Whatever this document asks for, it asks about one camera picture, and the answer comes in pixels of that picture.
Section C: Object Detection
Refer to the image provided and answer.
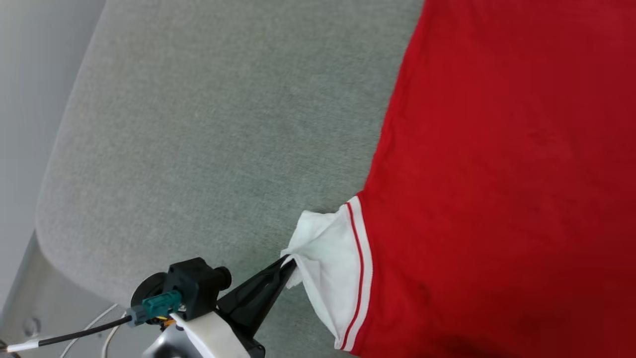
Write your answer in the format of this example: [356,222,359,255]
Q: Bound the grey fabric sofa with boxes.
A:
[35,0,426,357]

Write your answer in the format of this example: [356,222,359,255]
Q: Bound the red and white shirt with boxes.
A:
[280,0,636,358]

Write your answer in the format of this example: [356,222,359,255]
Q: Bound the thin white cable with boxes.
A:
[101,313,128,358]
[60,303,120,358]

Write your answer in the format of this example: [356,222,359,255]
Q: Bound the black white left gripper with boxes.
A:
[130,255,298,358]

